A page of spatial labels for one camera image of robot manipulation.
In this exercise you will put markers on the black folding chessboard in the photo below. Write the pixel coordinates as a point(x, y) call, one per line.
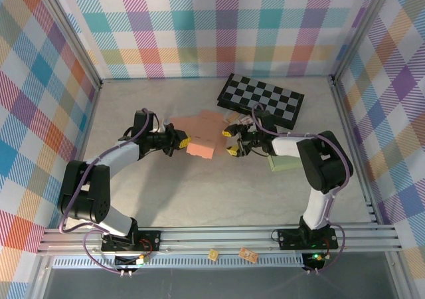
point(260, 96)

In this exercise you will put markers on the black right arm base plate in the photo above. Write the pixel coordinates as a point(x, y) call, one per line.
point(289, 239)

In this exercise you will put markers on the aluminium side rail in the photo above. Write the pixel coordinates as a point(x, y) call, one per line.
point(352, 146)
point(80, 153)

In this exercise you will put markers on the small orange card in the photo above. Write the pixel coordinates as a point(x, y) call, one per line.
point(248, 255)

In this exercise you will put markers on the green paper box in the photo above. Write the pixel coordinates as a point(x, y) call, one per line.
point(285, 164)

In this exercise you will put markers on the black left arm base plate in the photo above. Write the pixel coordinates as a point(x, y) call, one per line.
point(149, 240)

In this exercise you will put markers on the small yellow tag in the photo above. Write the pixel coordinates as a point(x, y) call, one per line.
point(212, 255)

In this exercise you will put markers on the orange cardboard box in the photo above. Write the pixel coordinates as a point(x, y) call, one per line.
point(206, 136)

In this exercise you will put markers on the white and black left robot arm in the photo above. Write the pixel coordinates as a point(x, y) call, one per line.
point(86, 199)

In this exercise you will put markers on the small wooden block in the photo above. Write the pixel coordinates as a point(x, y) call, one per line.
point(235, 116)

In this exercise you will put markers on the black connector board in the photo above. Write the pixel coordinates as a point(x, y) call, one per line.
point(129, 261)
point(313, 262)

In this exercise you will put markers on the aluminium frame post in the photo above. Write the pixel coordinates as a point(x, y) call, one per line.
point(362, 30)
point(66, 35)

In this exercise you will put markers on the playing card box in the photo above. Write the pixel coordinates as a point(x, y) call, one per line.
point(245, 120)

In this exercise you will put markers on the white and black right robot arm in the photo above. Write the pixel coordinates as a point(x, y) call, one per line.
point(325, 166)

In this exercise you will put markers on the aluminium rail beam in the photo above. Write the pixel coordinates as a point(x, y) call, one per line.
point(216, 239)

